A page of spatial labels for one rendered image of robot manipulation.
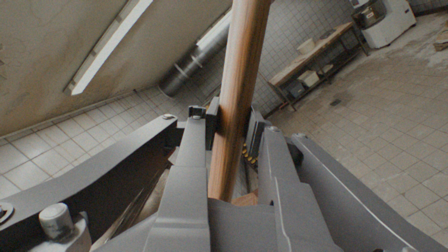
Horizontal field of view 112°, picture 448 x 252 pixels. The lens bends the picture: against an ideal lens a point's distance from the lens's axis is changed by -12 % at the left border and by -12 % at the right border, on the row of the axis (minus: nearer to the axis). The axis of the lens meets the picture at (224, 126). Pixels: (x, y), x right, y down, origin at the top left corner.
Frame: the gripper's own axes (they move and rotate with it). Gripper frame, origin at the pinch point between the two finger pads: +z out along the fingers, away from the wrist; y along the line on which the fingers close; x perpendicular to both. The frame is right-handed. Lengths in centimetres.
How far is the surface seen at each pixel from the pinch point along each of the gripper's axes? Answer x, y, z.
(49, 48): 2, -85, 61
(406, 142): -47, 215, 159
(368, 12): 154, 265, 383
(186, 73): -22, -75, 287
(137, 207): -111, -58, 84
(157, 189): -117, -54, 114
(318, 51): 64, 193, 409
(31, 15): 14, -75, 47
